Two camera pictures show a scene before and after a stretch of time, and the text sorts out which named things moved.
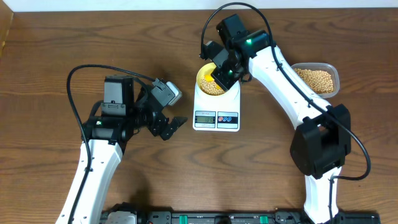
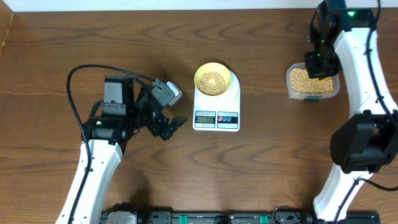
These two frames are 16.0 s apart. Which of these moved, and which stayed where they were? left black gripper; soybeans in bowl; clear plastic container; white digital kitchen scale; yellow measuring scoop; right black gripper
Moved: yellow measuring scoop; right black gripper
Stayed: white digital kitchen scale; left black gripper; soybeans in bowl; clear plastic container
